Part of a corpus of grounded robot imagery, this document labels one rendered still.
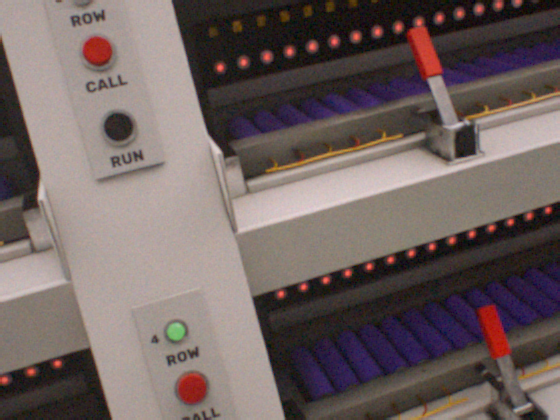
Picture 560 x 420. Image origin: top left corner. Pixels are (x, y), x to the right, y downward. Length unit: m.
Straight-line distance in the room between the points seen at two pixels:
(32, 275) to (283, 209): 0.15
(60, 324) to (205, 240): 0.09
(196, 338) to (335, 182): 0.13
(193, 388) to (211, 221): 0.10
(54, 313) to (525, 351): 0.34
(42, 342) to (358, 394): 0.23
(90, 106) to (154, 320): 0.12
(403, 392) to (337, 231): 0.15
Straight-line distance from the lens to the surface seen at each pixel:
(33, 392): 0.57
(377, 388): 0.50
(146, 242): 0.38
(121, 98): 0.38
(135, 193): 0.38
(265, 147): 0.45
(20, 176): 0.53
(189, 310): 0.38
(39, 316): 0.39
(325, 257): 0.41
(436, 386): 0.51
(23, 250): 0.43
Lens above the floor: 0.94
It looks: 4 degrees down
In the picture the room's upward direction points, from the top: 15 degrees counter-clockwise
